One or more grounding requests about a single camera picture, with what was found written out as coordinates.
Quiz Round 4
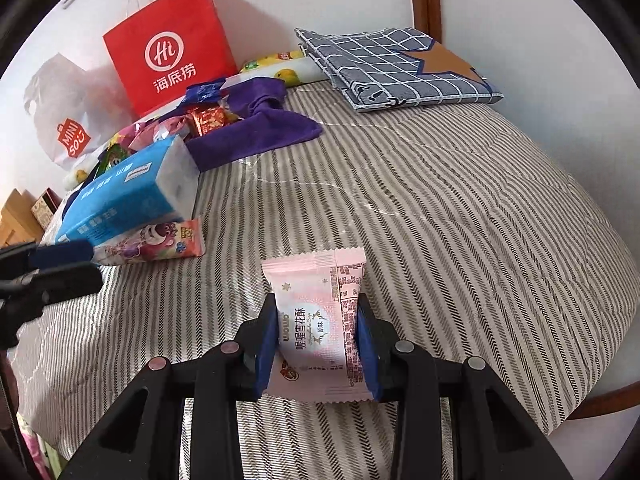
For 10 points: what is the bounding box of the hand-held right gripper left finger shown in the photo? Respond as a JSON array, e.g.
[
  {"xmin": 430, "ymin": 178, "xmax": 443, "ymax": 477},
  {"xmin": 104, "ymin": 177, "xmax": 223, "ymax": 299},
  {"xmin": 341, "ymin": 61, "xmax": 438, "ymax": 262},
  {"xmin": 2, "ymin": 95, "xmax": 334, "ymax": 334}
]
[{"xmin": 67, "ymin": 292, "xmax": 281, "ymax": 480}]

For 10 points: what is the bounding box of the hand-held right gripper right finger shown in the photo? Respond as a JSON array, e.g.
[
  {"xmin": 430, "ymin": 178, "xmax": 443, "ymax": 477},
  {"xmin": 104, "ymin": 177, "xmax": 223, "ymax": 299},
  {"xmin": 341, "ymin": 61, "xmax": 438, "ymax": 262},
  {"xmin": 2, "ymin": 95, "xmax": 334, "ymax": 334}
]
[{"xmin": 352, "ymin": 292, "xmax": 571, "ymax": 480}]

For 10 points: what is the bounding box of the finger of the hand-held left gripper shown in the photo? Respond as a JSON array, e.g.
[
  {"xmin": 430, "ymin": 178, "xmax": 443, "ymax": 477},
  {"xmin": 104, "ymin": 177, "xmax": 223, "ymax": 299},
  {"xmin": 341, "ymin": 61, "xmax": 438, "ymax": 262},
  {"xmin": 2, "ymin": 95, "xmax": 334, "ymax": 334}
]
[
  {"xmin": 0, "ymin": 264, "xmax": 104, "ymax": 313},
  {"xmin": 0, "ymin": 240, "xmax": 96, "ymax": 273}
]

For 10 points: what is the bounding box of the pink white snack packet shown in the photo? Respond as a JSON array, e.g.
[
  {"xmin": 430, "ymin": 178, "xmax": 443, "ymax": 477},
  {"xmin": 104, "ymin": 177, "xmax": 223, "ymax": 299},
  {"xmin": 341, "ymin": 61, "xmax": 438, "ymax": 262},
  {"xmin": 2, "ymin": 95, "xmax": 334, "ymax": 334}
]
[{"xmin": 261, "ymin": 247, "xmax": 376, "ymax": 403}]

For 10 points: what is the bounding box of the pink foil snack packet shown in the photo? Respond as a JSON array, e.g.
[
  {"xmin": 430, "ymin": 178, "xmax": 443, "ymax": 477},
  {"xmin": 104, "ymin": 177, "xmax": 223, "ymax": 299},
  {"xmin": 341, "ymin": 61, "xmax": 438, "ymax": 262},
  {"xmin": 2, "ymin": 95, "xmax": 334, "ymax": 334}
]
[{"xmin": 112, "ymin": 117, "xmax": 193, "ymax": 153}]

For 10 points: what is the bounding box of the red candy packet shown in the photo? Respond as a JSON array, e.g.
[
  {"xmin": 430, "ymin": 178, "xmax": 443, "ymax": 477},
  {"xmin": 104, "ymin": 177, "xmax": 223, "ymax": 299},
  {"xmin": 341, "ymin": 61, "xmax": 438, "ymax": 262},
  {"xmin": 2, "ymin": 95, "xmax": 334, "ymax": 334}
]
[{"xmin": 189, "ymin": 105, "xmax": 236, "ymax": 136}]

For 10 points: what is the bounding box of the small blue snack packet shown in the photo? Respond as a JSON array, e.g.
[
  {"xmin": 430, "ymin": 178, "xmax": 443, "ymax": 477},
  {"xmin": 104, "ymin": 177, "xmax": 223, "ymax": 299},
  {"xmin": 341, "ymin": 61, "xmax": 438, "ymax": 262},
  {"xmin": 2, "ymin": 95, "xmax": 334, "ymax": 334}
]
[{"xmin": 185, "ymin": 80, "xmax": 226, "ymax": 107}]

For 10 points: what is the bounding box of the purple towel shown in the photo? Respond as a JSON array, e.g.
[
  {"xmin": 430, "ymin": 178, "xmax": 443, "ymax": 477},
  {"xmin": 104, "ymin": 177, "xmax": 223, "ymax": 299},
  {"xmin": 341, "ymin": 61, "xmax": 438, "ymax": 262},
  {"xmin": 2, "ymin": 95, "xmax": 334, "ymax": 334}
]
[{"xmin": 172, "ymin": 77, "xmax": 323, "ymax": 171}]

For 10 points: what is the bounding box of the light wooden headboard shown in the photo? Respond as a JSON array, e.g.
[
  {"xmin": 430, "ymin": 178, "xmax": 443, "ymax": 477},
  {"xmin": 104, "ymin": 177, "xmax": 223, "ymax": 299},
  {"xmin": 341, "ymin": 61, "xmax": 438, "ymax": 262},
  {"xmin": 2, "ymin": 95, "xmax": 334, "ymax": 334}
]
[{"xmin": 0, "ymin": 187, "xmax": 33, "ymax": 248}]

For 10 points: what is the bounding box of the blue tissue pack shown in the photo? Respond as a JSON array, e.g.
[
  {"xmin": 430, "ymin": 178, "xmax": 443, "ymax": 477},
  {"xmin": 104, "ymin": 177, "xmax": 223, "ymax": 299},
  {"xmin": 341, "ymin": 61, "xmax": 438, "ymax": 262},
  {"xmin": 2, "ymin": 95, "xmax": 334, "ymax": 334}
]
[{"xmin": 54, "ymin": 135, "xmax": 201, "ymax": 246}]

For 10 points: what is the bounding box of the pink bear print packet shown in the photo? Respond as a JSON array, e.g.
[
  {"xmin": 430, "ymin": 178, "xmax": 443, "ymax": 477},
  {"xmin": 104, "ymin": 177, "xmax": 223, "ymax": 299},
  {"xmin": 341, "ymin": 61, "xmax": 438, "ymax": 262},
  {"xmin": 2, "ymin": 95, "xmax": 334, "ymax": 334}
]
[{"xmin": 92, "ymin": 217, "xmax": 207, "ymax": 267}]

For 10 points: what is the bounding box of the colourful printed pillow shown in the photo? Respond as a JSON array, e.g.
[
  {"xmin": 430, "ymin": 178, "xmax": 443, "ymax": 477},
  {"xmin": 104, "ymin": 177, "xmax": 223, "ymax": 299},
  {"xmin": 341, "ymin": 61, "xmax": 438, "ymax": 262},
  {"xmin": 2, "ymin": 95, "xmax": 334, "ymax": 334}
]
[{"xmin": 15, "ymin": 425, "xmax": 66, "ymax": 480}]

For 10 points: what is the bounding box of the white plastic bag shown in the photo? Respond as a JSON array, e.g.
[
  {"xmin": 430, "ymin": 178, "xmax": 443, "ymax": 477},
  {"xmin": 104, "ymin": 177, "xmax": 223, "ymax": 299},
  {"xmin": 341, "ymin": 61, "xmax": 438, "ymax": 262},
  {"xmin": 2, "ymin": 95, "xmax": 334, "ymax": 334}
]
[{"xmin": 22, "ymin": 52, "xmax": 133, "ymax": 171}]

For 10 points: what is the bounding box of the striped mattress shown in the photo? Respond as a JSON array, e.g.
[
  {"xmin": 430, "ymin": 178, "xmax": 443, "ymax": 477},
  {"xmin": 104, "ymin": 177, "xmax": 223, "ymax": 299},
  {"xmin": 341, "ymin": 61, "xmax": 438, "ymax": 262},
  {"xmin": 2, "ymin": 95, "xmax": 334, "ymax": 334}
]
[{"xmin": 10, "ymin": 82, "xmax": 621, "ymax": 480}]

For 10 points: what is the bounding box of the red paper bag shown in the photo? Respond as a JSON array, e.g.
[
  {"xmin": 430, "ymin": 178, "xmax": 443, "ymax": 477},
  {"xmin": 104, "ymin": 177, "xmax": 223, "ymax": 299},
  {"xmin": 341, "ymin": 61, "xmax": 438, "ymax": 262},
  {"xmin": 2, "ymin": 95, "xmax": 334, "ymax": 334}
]
[{"xmin": 102, "ymin": 0, "xmax": 238, "ymax": 117}]

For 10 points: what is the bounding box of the yellow green snack packet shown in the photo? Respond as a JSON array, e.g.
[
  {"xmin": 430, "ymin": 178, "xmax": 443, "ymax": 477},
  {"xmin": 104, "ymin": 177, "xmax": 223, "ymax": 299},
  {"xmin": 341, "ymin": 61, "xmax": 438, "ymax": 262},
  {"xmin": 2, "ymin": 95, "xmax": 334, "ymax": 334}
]
[{"xmin": 240, "ymin": 50, "xmax": 306, "ymax": 72}]

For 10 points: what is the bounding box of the rolled printed mat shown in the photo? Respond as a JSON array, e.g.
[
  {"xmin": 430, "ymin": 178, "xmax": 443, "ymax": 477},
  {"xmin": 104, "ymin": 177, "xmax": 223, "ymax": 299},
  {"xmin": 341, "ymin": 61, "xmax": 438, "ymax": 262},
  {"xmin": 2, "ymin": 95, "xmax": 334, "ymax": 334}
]
[{"xmin": 227, "ymin": 56, "xmax": 326, "ymax": 88}]

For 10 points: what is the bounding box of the folded grey checked cloth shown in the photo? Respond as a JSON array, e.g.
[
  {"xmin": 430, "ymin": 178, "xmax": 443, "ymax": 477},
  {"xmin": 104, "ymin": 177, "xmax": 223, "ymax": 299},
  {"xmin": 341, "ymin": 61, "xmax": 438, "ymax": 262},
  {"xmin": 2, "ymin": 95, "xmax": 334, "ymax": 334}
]
[{"xmin": 294, "ymin": 26, "xmax": 503, "ymax": 113}]

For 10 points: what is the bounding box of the dark wooden bed rail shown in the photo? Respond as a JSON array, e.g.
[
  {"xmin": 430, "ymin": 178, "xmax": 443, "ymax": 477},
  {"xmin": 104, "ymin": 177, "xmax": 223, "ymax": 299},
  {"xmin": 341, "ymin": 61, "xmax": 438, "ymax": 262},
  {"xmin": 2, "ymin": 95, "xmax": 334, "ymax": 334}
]
[{"xmin": 547, "ymin": 372, "xmax": 640, "ymax": 436}]

